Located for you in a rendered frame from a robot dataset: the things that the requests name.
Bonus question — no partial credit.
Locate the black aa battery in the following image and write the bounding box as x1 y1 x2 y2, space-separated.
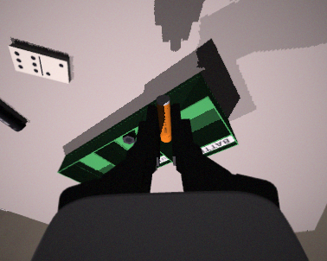
0 105 26 132

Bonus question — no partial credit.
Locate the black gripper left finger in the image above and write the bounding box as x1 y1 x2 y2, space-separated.
58 105 160 211

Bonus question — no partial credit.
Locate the dark green bin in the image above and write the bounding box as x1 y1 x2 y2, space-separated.
57 73 238 183

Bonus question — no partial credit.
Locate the white domino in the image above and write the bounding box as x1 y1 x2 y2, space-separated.
9 43 71 84

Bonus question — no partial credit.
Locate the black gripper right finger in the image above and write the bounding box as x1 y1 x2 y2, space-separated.
170 103 280 209

